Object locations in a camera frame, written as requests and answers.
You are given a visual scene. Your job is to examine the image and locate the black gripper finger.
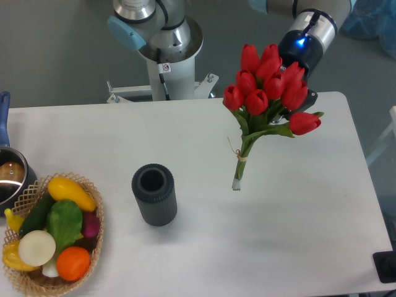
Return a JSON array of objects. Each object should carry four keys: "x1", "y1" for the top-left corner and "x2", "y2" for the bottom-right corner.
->
[{"x1": 280, "y1": 89, "x2": 318, "y2": 120}]

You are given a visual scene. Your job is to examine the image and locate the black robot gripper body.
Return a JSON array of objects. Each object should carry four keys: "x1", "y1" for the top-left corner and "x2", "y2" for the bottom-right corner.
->
[{"x1": 278, "y1": 30, "x2": 313, "y2": 81}]

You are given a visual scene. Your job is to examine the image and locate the red tulip bouquet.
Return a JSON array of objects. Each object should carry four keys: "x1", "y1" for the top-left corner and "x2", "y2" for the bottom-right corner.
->
[{"x1": 223, "y1": 43, "x2": 323, "y2": 191}]

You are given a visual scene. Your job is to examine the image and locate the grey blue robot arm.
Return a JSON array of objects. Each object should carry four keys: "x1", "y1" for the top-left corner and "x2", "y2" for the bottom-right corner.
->
[{"x1": 107, "y1": 1, "x2": 355, "y2": 102}]

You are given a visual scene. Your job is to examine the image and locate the blue plastic bag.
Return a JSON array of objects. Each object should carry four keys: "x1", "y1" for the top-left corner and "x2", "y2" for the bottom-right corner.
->
[{"x1": 342, "y1": 1, "x2": 395, "y2": 59}]

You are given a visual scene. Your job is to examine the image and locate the black device at table edge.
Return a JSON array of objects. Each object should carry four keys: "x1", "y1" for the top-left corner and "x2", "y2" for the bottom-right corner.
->
[{"x1": 372, "y1": 251, "x2": 395, "y2": 283}]

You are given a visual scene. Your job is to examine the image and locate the dark grey ribbed vase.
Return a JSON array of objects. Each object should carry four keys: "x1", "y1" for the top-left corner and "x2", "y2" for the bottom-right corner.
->
[{"x1": 131, "y1": 163, "x2": 178, "y2": 226}]

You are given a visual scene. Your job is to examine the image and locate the purple red onion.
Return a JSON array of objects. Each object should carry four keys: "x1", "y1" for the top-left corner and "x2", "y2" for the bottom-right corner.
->
[{"x1": 81, "y1": 212, "x2": 101, "y2": 238}]

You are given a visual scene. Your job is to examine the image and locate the yellow squash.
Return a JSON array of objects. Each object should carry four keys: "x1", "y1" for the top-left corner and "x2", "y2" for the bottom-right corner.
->
[{"x1": 47, "y1": 176, "x2": 97, "y2": 212}]

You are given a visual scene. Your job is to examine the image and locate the green lettuce leaf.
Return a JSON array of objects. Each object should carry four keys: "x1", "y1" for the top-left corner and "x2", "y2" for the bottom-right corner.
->
[{"x1": 46, "y1": 199, "x2": 83, "y2": 256}]

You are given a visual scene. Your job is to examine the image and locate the woven wicker basket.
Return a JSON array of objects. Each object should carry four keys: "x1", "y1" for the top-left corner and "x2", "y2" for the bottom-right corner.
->
[{"x1": 1, "y1": 173, "x2": 105, "y2": 296}]

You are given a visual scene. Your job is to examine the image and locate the orange fruit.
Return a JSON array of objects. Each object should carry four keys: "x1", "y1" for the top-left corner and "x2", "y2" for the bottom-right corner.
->
[{"x1": 56, "y1": 246, "x2": 90, "y2": 281}]

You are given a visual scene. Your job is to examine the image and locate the dark green cucumber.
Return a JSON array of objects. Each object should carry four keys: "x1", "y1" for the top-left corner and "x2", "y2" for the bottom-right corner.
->
[{"x1": 19, "y1": 192, "x2": 56, "y2": 238}]

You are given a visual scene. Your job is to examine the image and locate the white round onion slice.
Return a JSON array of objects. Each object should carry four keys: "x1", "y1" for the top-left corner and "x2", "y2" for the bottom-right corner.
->
[{"x1": 18, "y1": 230, "x2": 56, "y2": 267}]

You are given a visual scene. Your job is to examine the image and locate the yellow bell pepper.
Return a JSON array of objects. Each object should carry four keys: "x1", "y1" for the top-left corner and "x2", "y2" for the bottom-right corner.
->
[{"x1": 2, "y1": 240, "x2": 40, "y2": 272}]

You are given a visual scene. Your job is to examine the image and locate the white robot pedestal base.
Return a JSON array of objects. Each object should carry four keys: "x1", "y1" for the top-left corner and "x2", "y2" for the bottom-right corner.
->
[{"x1": 107, "y1": 16, "x2": 219, "y2": 103}]

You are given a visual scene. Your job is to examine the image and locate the blue handled saucepan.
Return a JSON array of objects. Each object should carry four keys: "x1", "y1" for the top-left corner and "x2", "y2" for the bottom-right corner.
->
[{"x1": 1, "y1": 91, "x2": 37, "y2": 218}]

